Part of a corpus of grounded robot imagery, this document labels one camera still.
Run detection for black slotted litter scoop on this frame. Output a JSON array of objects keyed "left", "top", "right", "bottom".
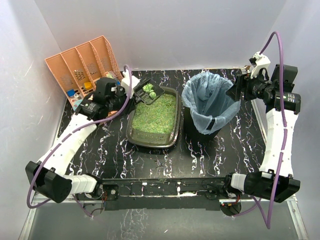
[{"left": 133, "top": 79, "right": 165, "bottom": 105}]

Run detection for black trash bin blue bag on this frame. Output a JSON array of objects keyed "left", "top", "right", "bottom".
[{"left": 181, "top": 72, "right": 241, "bottom": 139}]

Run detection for green litter clumps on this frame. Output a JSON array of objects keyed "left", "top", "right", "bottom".
[{"left": 142, "top": 83, "right": 157, "bottom": 99}]

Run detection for dark green litter box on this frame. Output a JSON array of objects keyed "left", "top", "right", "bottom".
[{"left": 126, "top": 86, "right": 182, "bottom": 149}]

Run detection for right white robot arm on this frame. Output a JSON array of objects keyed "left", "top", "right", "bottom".
[{"left": 225, "top": 64, "right": 301, "bottom": 203}]

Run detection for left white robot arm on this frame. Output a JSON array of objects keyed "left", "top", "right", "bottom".
[{"left": 25, "top": 76, "right": 141, "bottom": 203}]

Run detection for green white eraser pack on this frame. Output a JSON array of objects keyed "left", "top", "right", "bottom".
[{"left": 105, "top": 71, "right": 118, "bottom": 79}]

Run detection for yellow pencil sharpener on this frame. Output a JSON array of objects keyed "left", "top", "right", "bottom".
[{"left": 82, "top": 81, "right": 93, "bottom": 91}]

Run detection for light blue correction tape pack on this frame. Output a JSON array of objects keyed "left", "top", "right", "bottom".
[{"left": 72, "top": 99, "right": 83, "bottom": 111}]

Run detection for peach plastic file organizer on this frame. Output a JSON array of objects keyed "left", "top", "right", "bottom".
[{"left": 45, "top": 35, "right": 123, "bottom": 107}]

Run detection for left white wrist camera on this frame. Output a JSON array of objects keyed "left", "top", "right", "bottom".
[{"left": 120, "top": 70, "right": 141, "bottom": 98}]

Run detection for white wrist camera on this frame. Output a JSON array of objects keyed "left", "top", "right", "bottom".
[
  {"left": 249, "top": 51, "right": 271, "bottom": 79},
  {"left": 120, "top": 70, "right": 141, "bottom": 98}
]

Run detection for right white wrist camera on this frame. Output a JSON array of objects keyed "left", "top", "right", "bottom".
[{"left": 249, "top": 51, "right": 271, "bottom": 79}]

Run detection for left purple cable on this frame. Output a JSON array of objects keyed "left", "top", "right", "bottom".
[{"left": 26, "top": 64, "right": 133, "bottom": 219}]

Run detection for purple cable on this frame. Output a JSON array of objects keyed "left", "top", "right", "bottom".
[
  {"left": 26, "top": 64, "right": 133, "bottom": 219},
  {"left": 232, "top": 31, "right": 287, "bottom": 230}
]

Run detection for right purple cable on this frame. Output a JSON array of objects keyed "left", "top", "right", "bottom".
[{"left": 232, "top": 31, "right": 287, "bottom": 230}]

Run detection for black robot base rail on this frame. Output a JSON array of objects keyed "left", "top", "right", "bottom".
[{"left": 72, "top": 176, "right": 253, "bottom": 213}]

